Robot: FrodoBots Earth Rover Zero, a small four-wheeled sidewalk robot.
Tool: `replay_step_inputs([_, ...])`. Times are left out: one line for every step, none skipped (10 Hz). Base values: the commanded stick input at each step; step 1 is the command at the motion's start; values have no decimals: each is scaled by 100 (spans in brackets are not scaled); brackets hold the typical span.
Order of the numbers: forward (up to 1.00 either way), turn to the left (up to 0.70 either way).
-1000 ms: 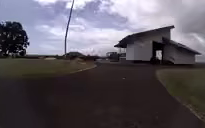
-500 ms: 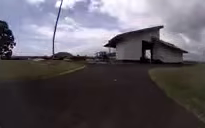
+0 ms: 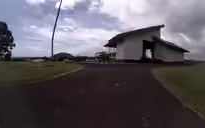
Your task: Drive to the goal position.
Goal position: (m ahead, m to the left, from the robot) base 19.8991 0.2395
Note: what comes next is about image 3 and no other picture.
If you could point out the pale concrete kerb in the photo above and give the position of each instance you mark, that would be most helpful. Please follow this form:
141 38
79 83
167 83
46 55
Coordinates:
68 72
170 88

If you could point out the dark asphalt road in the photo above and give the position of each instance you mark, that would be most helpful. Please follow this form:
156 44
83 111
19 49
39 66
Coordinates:
103 100

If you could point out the white building with dark roof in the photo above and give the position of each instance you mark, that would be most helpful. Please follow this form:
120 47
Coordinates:
136 46

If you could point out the tall thin pole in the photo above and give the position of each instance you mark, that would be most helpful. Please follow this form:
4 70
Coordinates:
54 30

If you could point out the grass lawn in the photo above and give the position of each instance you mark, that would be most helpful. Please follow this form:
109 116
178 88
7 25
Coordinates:
193 83
20 70

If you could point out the dark leafy tree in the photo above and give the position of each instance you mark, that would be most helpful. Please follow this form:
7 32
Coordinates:
0 40

